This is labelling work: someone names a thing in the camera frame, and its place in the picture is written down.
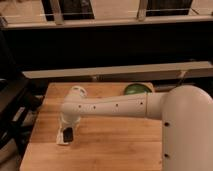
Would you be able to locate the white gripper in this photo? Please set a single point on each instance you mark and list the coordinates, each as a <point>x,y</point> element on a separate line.
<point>67,122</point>

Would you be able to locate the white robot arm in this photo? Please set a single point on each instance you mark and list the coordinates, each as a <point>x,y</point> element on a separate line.
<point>186,113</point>

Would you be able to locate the white sponge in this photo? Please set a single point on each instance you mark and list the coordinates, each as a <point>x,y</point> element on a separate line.
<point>59,138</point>

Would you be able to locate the wooden cutting board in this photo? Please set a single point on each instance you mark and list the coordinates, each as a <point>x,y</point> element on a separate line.
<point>100,143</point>

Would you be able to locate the green bowl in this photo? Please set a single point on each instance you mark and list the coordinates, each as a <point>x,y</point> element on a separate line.
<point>136,88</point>

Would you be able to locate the long metal rail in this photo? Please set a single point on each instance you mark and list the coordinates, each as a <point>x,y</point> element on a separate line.
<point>163,67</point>

